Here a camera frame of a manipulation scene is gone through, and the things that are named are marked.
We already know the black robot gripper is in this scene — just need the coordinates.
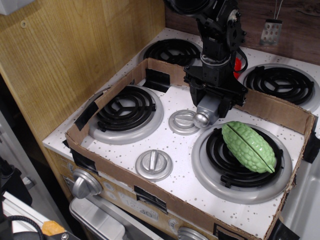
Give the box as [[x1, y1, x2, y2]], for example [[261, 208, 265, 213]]
[[184, 58, 248, 118]]

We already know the grey pepper shaker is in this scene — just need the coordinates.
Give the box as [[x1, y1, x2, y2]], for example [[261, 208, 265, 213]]
[[192, 94, 221, 129]]

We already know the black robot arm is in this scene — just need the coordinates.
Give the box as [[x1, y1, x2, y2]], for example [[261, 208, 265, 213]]
[[164, 0, 248, 118]]

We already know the silver middle stovetop knob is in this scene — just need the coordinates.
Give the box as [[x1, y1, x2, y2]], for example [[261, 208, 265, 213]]
[[168, 109, 200, 136]]

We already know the silver stovetop knob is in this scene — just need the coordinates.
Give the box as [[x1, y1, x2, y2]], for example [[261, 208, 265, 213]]
[[168, 109, 200, 136], [135, 149, 173, 182]]

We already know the red toy strawberry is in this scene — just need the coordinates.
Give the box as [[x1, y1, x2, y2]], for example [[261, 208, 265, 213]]
[[233, 57, 242, 79]]

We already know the back left stove burner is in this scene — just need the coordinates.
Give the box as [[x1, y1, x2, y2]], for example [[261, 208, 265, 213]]
[[138, 38, 202, 67]]

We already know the stove burner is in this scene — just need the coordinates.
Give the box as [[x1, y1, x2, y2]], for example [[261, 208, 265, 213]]
[[238, 63, 320, 112], [89, 85, 164, 145], [191, 124, 293, 205], [138, 38, 202, 67]]

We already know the green toy bitter gourd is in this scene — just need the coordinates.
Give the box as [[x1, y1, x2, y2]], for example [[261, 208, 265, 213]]
[[221, 121, 276, 174]]

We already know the front right stove burner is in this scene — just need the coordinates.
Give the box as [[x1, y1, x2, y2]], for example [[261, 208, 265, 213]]
[[191, 124, 293, 205]]

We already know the back right stove burner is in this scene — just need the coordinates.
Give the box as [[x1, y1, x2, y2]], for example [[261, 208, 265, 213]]
[[238, 63, 320, 112]]

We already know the front left stove burner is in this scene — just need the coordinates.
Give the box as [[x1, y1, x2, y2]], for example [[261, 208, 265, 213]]
[[89, 85, 164, 145]]

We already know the hanging silver slotted spatula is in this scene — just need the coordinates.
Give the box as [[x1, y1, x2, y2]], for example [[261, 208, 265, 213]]
[[259, 0, 283, 46]]

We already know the silver front stovetop knob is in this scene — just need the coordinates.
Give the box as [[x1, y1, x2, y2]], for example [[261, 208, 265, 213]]
[[135, 149, 173, 182]]

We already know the toy oven clock display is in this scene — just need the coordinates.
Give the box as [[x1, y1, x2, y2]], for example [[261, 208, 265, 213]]
[[118, 192, 159, 222]]

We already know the silver oven knob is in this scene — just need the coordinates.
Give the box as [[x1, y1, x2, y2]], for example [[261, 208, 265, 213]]
[[72, 168, 103, 199], [177, 227, 208, 240]]

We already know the brown cardboard tray border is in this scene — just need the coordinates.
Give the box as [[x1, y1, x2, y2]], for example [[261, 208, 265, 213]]
[[66, 58, 317, 240]]

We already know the silver oven front knob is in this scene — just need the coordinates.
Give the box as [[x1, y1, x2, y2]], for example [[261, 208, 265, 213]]
[[72, 168, 103, 199]]

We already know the orange object bottom left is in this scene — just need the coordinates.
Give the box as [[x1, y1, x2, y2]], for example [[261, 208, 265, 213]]
[[41, 220, 65, 236]]

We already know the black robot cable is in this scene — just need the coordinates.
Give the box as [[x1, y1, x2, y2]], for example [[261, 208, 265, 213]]
[[233, 47, 249, 75]]

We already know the silver oven door handle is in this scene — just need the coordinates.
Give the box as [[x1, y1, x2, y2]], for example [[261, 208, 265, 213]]
[[69, 195, 161, 240]]

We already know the black braided cable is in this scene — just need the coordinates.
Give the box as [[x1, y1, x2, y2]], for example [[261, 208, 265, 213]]
[[4, 215, 46, 238]]

